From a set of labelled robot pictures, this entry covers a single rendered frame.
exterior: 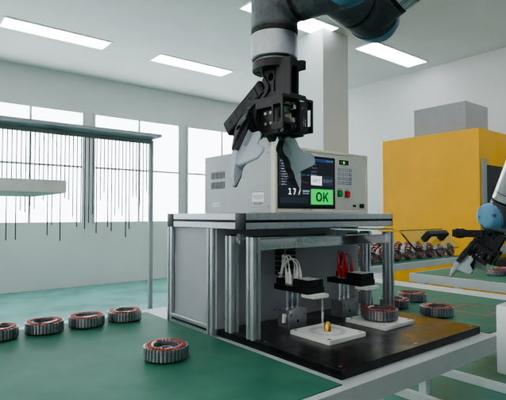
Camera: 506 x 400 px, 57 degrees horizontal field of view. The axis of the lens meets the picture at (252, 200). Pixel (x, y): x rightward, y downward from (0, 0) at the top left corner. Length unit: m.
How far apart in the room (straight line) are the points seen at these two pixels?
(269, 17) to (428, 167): 4.53
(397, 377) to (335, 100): 4.75
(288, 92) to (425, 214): 4.54
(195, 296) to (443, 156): 3.96
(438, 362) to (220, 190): 0.85
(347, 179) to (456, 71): 5.87
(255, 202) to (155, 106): 7.01
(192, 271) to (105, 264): 6.37
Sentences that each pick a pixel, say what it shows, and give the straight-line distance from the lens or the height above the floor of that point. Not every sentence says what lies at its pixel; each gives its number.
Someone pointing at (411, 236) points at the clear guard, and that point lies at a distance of 1.46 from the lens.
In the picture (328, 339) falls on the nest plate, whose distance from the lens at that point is 1.29.
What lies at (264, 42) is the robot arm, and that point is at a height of 1.37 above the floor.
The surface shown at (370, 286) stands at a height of 0.88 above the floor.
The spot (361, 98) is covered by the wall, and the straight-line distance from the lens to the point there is 8.25.
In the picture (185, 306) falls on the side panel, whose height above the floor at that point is 0.81.
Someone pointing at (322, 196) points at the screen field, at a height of 1.17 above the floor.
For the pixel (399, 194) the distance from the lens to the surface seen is 5.37.
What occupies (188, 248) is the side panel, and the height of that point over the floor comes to 1.00.
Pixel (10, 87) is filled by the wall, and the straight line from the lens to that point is 7.65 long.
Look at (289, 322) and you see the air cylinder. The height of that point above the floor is 0.79.
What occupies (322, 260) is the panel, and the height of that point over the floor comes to 0.95.
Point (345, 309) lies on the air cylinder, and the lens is 1.61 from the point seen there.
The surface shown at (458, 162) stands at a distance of 5.05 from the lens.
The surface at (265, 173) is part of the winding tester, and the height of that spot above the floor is 1.24.
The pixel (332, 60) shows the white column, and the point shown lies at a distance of 5.80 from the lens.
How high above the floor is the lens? 1.11
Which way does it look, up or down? 2 degrees up
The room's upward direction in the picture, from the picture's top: straight up
